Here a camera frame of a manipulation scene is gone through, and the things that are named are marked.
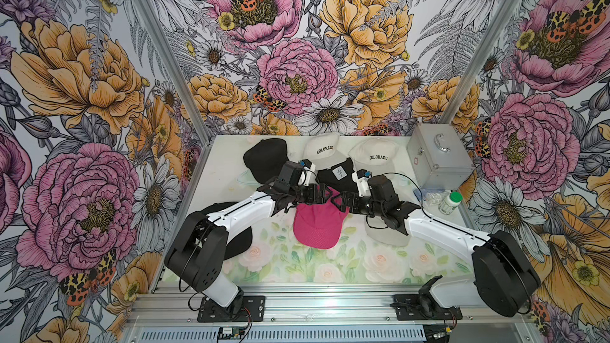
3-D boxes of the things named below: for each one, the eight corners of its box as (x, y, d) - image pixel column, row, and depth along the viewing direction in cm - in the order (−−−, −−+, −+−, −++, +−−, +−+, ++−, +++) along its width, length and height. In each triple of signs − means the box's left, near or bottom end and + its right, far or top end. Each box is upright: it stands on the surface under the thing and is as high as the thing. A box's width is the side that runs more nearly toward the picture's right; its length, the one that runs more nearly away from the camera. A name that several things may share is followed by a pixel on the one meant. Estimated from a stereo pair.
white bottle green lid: (440, 216, 98) (451, 203, 90) (436, 204, 101) (446, 191, 93) (453, 216, 98) (465, 203, 90) (448, 204, 101) (460, 191, 93)
